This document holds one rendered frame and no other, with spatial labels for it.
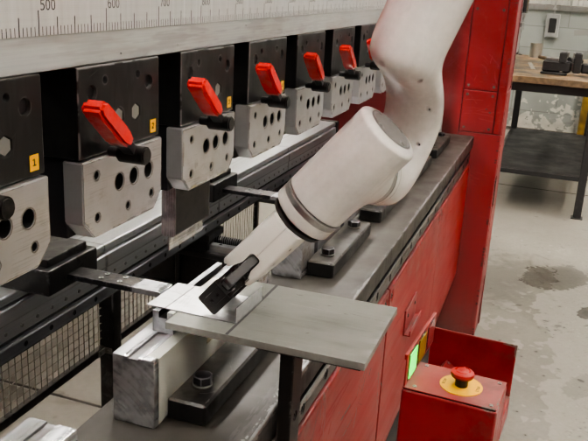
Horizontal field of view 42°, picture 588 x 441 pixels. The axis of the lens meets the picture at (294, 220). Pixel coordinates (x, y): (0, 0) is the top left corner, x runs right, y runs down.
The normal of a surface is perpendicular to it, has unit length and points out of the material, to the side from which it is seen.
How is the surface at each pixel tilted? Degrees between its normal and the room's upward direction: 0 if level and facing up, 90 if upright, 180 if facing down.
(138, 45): 90
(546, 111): 90
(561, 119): 90
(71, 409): 0
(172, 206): 90
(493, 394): 0
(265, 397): 0
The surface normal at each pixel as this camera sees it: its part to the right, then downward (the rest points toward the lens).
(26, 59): 0.94, 0.14
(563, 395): 0.05, -0.95
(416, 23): -0.16, 0.19
